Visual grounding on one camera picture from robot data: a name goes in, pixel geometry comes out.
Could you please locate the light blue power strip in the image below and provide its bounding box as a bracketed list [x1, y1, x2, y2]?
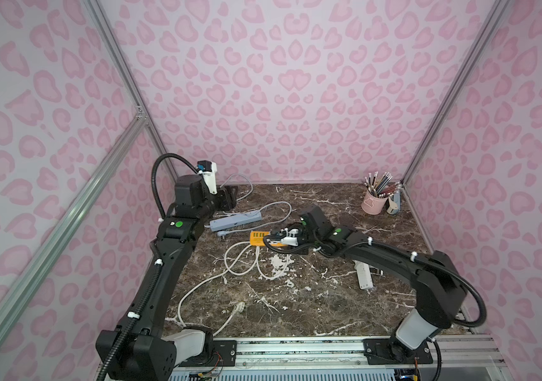
[209, 211, 262, 232]

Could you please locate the white power strip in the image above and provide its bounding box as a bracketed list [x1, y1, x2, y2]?
[355, 261, 375, 291]

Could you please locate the orange strip white cord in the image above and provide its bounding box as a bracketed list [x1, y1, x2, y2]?
[175, 240, 293, 338]

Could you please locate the orange power strip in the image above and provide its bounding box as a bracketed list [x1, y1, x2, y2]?
[250, 231, 284, 247]

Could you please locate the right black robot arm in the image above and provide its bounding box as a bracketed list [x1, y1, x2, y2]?
[267, 206, 488, 351]

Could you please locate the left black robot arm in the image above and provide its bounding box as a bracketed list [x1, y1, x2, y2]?
[96, 153, 238, 380]

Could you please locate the pink pencil cup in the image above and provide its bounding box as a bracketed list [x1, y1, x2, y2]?
[361, 191, 388, 215]

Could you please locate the bundle of pencils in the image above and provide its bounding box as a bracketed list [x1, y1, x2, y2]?
[364, 171, 403, 198]

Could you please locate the blue beige pencil sharpener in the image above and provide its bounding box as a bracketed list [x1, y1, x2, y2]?
[386, 190, 401, 215]

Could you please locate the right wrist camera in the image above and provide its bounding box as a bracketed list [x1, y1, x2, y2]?
[278, 228, 301, 247]

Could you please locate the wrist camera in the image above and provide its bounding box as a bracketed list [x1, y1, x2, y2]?
[197, 160, 218, 195]
[278, 228, 301, 247]

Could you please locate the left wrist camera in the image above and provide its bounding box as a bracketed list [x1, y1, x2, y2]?
[197, 160, 218, 195]

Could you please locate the aluminium front rail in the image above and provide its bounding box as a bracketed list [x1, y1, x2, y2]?
[175, 334, 508, 376]

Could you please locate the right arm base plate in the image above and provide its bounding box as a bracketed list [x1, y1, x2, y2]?
[363, 338, 434, 365]

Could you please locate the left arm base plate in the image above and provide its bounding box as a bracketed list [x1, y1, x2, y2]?
[181, 340, 237, 367]

